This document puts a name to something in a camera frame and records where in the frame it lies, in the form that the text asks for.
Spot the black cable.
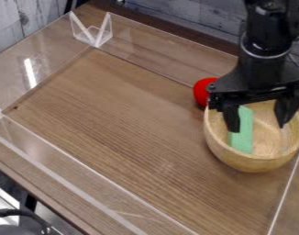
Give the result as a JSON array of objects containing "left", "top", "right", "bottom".
[{"left": 0, "top": 208, "right": 53, "bottom": 235}]

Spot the clear acrylic front wall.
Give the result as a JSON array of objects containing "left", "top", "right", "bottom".
[{"left": 0, "top": 110, "right": 198, "bottom": 235}]

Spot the clear acrylic corner bracket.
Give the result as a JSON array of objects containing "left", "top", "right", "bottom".
[{"left": 68, "top": 12, "right": 112, "bottom": 48}]

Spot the red ball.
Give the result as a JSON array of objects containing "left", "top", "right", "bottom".
[{"left": 192, "top": 77, "right": 218, "bottom": 107}]

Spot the light wooden bowl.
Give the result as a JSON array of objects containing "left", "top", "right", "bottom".
[{"left": 203, "top": 101, "right": 299, "bottom": 173}]

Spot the green rectangular block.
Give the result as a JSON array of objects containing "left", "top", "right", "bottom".
[{"left": 228, "top": 106, "right": 254, "bottom": 154}]

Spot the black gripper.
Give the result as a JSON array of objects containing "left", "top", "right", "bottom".
[{"left": 208, "top": 61, "right": 299, "bottom": 133}]

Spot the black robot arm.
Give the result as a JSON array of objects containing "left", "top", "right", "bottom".
[{"left": 207, "top": 0, "right": 299, "bottom": 132}]

